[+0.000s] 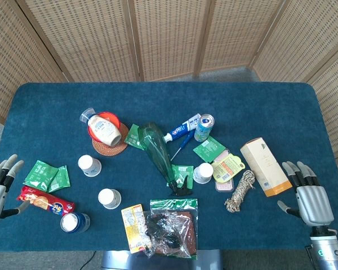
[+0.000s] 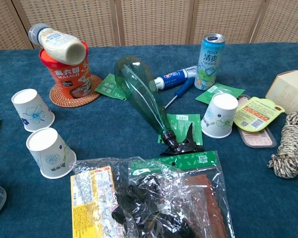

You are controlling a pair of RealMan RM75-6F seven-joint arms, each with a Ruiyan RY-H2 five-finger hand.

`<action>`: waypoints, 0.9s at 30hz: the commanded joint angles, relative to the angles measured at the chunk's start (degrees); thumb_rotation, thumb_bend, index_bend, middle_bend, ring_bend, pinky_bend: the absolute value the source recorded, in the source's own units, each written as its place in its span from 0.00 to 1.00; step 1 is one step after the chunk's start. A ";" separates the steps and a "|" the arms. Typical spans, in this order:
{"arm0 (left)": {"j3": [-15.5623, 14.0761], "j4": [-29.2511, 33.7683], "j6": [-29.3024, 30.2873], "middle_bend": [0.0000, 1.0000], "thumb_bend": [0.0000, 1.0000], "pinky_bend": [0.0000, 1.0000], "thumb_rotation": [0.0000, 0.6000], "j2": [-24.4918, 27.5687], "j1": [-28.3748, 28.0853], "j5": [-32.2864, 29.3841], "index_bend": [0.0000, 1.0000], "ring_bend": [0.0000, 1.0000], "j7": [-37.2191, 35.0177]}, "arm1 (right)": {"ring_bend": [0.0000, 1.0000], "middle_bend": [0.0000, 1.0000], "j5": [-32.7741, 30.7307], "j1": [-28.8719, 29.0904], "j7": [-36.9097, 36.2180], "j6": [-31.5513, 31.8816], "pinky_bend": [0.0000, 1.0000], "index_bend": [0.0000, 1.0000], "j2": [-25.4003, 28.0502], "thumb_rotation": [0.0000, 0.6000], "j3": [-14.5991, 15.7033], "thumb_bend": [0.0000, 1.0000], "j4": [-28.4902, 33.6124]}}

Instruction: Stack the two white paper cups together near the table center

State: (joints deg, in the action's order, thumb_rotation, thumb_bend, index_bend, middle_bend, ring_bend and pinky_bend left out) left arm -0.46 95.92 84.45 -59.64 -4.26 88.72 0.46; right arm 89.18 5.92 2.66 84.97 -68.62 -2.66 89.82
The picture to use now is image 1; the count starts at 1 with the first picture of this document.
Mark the blue felt table cloth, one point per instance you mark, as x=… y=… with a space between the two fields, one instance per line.
x=242 y=112

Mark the yellow green labelled packet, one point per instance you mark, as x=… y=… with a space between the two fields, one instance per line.
x=228 y=167

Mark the blue drink can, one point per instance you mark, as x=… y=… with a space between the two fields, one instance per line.
x=80 y=222

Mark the clear bag with green header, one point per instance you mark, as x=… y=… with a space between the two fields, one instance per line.
x=171 y=204

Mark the blue white toothpaste tube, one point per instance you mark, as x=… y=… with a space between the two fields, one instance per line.
x=181 y=129

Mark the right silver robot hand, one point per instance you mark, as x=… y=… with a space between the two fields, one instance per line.
x=312 y=205

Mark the pink flat case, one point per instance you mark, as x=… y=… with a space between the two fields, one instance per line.
x=224 y=186

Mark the beige orange carton box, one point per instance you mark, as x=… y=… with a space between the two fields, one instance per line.
x=264 y=166

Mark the red bowl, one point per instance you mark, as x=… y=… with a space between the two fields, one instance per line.
x=112 y=116

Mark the woven wooden folding screen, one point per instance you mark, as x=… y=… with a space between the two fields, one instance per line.
x=169 y=36

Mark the round woven rattan coaster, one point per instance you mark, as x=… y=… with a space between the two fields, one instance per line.
x=101 y=149

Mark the creamy salad dressing bottle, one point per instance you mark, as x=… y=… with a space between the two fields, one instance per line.
x=104 y=129

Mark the yellow snack packet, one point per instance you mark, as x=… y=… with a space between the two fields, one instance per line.
x=132 y=225

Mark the red biscuit packet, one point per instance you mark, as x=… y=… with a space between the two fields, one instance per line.
x=39 y=200

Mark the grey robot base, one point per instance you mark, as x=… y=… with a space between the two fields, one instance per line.
x=118 y=261

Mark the crumpled clear bag black contents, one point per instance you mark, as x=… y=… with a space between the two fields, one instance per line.
x=163 y=227

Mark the green tea sachet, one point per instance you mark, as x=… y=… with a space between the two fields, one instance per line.
x=61 y=180
x=180 y=171
x=132 y=137
x=39 y=174
x=209 y=149

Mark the light green drink can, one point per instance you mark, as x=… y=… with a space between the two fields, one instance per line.
x=202 y=130

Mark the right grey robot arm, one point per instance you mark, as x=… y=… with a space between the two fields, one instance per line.
x=326 y=253

